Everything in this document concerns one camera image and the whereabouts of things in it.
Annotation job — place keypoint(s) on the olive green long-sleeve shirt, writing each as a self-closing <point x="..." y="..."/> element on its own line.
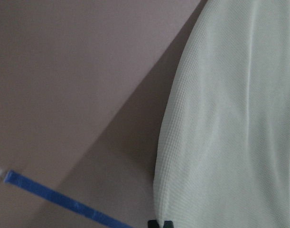
<point x="223" y="158"/>

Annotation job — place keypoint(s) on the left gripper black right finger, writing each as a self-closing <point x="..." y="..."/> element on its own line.
<point x="167" y="224"/>

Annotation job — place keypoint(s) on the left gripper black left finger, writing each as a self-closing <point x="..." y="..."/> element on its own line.
<point x="153" y="224"/>

